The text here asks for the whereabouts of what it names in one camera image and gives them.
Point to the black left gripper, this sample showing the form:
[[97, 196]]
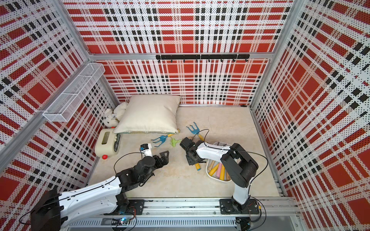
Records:
[[165, 160]]

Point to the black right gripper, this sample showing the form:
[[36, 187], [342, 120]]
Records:
[[190, 161]]

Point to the green fork rake wooden handle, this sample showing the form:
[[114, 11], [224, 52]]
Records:
[[174, 141]]

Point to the light green rake wooden handle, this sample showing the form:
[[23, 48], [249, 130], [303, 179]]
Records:
[[210, 165]]

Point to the purple rake pink handle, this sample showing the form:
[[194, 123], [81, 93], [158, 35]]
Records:
[[218, 172]]

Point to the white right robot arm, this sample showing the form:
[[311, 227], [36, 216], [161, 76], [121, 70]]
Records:
[[238, 163]]

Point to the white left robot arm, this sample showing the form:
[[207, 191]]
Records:
[[57, 210]]

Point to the white plastic storage box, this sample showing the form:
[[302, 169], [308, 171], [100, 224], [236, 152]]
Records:
[[215, 176]]

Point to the cream pillow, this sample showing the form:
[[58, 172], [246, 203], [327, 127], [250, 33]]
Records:
[[150, 113]]

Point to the cream retro radio clock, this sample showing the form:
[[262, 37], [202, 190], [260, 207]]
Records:
[[107, 144]]

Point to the white plush toy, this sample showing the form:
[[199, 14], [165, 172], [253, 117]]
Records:
[[112, 117]]

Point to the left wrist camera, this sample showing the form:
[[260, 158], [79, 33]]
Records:
[[145, 150]]

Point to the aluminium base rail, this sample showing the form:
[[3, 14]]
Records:
[[260, 214]]

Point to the black wall hook rail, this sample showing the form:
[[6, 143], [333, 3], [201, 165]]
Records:
[[203, 57]]

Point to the white wire mesh shelf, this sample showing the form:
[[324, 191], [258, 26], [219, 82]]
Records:
[[66, 104]]

